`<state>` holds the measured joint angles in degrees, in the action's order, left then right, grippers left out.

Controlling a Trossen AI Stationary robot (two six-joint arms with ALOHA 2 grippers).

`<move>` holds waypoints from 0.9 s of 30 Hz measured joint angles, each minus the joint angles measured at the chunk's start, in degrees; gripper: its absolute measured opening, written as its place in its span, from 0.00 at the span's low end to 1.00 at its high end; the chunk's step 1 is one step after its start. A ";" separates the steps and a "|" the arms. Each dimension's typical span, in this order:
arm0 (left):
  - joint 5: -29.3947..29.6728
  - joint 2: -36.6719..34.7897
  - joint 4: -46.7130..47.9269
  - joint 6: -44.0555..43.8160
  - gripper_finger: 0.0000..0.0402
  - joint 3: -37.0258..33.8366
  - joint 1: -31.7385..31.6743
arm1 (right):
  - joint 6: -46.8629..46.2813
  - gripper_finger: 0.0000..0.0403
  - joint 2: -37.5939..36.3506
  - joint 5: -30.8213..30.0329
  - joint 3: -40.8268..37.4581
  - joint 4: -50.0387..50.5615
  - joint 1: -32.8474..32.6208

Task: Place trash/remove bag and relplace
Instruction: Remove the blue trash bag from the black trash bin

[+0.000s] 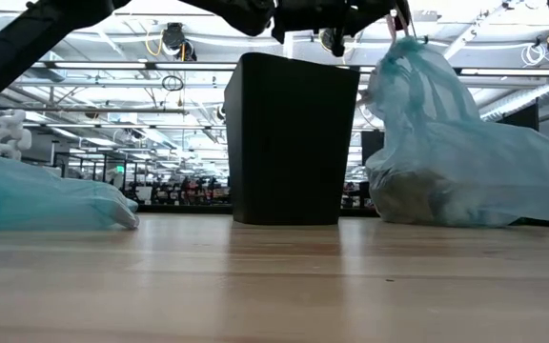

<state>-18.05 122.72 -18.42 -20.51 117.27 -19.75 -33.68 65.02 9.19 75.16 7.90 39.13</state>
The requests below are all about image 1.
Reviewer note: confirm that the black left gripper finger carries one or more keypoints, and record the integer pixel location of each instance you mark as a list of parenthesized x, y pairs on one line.
[(379, 9), (403, 16)]

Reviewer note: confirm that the blue plastic trash bag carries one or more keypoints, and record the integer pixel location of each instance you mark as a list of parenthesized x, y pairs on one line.
[(470, 167), (41, 195)]

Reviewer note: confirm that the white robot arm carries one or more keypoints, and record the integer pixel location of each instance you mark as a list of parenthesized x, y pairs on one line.
[(10, 135)]

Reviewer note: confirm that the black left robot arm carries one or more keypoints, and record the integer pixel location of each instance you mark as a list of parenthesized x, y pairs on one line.
[(31, 43)]

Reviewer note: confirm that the black trash bin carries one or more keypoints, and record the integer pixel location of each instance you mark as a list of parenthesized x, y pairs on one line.
[(293, 143)]

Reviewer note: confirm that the black partition panel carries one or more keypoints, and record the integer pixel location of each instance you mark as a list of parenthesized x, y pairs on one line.
[(372, 143)]

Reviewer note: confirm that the green sign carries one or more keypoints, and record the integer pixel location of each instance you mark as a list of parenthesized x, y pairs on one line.
[(120, 168)]

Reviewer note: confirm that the black aluminium table frame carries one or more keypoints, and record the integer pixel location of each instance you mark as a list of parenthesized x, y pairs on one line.
[(184, 208)]

